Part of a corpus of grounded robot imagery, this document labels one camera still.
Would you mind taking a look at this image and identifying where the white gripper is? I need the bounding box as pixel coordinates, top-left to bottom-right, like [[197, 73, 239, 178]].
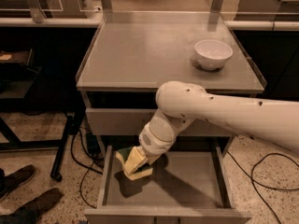
[[124, 126, 175, 175]]

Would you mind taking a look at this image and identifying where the green and yellow sponge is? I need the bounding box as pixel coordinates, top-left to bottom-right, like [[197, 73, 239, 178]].
[[116, 147, 153, 181]]

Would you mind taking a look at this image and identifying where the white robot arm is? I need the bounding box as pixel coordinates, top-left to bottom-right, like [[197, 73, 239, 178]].
[[123, 81, 299, 175]]

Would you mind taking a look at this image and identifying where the closed top drawer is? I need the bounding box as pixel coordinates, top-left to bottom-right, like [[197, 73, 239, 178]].
[[86, 108, 232, 137]]

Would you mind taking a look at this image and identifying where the open middle drawer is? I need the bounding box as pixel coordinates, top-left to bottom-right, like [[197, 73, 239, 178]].
[[84, 148, 251, 224]]

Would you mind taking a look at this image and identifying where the grey metal drawer cabinet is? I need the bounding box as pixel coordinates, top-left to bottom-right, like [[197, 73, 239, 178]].
[[75, 0, 267, 224]]

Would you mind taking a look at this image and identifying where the brown shoe lower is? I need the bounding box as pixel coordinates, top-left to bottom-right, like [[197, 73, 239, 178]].
[[0, 188, 64, 224]]

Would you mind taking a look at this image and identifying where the brown shoe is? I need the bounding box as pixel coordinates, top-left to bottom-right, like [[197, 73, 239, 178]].
[[0, 188, 64, 224], [0, 165, 36, 202]]

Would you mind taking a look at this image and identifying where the white ceramic bowl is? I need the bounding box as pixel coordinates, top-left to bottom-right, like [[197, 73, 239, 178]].
[[194, 39, 233, 71]]

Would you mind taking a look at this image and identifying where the brown shoe upper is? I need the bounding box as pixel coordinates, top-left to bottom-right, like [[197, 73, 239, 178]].
[[0, 165, 36, 202]]

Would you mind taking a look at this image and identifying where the dark side shelf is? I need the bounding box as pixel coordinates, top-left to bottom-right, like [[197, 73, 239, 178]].
[[0, 49, 41, 99]]

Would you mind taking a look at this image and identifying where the black cable left floor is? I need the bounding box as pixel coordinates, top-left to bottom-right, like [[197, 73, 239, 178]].
[[69, 126, 105, 209]]

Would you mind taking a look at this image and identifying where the black cable floor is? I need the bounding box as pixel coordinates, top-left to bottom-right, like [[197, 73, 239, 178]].
[[69, 126, 105, 209], [226, 150, 299, 224]]

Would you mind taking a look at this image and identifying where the black cable right floor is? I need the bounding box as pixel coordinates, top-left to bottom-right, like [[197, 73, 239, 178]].
[[226, 150, 299, 224]]

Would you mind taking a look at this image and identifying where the black table leg frame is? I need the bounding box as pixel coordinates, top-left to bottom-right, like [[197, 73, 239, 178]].
[[0, 116, 73, 182]]

